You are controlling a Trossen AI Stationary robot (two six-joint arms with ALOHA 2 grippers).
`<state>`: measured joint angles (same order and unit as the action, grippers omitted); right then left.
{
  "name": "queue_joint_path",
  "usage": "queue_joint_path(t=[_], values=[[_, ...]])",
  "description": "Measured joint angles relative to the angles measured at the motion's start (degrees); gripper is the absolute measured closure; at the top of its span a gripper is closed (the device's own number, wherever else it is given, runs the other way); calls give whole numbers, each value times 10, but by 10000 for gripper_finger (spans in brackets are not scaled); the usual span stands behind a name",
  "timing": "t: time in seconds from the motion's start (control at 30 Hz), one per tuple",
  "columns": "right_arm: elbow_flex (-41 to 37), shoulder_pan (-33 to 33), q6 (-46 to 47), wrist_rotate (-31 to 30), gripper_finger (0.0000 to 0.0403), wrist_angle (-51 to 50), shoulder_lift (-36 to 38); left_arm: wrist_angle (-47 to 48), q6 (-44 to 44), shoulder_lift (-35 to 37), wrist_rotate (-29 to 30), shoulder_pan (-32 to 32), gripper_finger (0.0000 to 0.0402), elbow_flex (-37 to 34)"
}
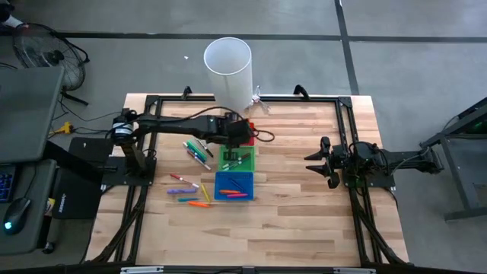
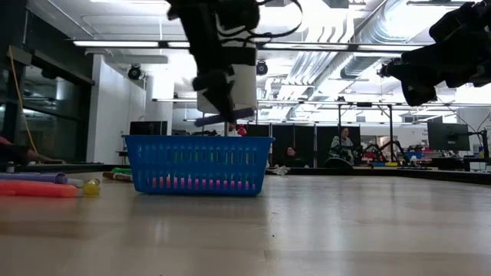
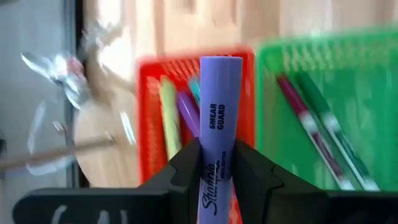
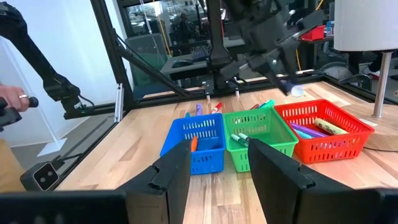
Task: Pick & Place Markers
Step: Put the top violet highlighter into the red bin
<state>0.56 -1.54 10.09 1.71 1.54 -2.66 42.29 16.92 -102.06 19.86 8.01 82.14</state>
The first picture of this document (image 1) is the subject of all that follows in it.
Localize blue plastic basket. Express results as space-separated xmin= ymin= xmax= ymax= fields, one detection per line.
xmin=213 ymin=170 xmax=255 ymax=202

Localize grey side desk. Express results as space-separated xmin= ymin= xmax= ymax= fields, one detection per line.
xmin=0 ymin=159 xmax=58 ymax=256

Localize yellow power cable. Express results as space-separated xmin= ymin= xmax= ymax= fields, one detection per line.
xmin=48 ymin=121 xmax=75 ymax=136

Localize purple highlighter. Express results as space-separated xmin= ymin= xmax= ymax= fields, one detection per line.
xmin=166 ymin=187 xmax=199 ymax=196

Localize black floor cable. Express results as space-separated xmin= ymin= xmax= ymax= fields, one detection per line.
xmin=53 ymin=93 xmax=123 ymax=123

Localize dark metal stand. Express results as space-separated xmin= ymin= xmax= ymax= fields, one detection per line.
xmin=420 ymin=97 xmax=487 ymax=221

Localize crumpled clear plastic wrap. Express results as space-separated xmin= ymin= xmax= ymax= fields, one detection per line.
xmin=250 ymin=85 xmax=272 ymax=115

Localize black metal rig frame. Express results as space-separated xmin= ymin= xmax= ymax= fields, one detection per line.
xmin=85 ymin=85 xmax=411 ymax=274

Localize black floor fan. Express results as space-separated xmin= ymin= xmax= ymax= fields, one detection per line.
xmin=11 ymin=23 xmax=91 ymax=107

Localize large grey flat panel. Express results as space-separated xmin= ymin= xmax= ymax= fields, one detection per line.
xmin=0 ymin=67 xmax=65 ymax=164

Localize black box white lettering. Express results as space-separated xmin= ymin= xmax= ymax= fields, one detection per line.
xmin=51 ymin=181 xmax=104 ymax=221

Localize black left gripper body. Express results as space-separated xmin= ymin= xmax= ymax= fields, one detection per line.
xmin=224 ymin=119 xmax=255 ymax=149

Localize black computer mouse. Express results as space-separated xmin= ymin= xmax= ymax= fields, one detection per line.
xmin=2 ymin=196 xmax=32 ymax=236

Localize green plastic basket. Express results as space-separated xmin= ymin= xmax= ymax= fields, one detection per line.
xmin=217 ymin=145 xmax=256 ymax=172

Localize black backlit keyboard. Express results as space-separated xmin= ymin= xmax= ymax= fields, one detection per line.
xmin=0 ymin=167 xmax=16 ymax=205

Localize silver aluminium bracket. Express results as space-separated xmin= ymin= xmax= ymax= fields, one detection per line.
xmin=120 ymin=266 xmax=164 ymax=274
xmin=333 ymin=267 xmax=377 ymax=274

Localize green highlighter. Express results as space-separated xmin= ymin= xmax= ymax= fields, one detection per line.
xmin=186 ymin=139 xmax=208 ymax=161

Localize blue cap white marker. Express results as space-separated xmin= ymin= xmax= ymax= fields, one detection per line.
xmin=183 ymin=142 xmax=206 ymax=164

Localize black rod-shaped device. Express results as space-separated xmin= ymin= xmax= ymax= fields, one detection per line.
xmin=37 ymin=215 xmax=57 ymax=255

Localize person's foot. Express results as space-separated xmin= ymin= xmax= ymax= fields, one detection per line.
xmin=0 ymin=0 xmax=30 ymax=31

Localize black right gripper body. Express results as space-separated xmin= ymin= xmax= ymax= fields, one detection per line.
xmin=321 ymin=136 xmax=351 ymax=190

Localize red cap white marker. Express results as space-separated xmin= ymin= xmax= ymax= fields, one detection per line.
xmin=186 ymin=150 xmax=212 ymax=171
xmin=169 ymin=173 xmax=200 ymax=189

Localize black cap white marker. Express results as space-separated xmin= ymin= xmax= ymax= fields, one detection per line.
xmin=193 ymin=137 xmax=215 ymax=158

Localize white cylindrical bucket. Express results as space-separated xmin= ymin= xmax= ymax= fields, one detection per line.
xmin=203 ymin=37 xmax=255 ymax=123

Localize black control box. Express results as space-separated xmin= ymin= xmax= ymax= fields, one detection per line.
xmin=67 ymin=136 xmax=117 ymax=180

